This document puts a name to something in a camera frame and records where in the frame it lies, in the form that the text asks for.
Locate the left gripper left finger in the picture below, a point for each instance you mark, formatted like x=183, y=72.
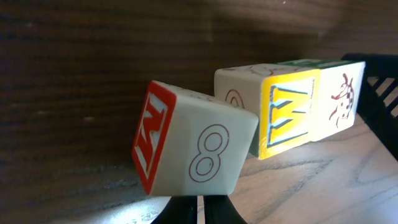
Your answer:
x=179, y=210

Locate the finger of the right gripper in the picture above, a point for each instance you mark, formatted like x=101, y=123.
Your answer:
x=380, y=79

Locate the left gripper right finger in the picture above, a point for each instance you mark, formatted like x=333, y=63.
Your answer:
x=220, y=210

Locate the white block green side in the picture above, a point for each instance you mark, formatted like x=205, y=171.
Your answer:
x=189, y=143

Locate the white ladybug block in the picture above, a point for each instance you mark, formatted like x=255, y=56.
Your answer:
x=338, y=96

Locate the yellow block letter O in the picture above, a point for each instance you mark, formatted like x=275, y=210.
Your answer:
x=283, y=97

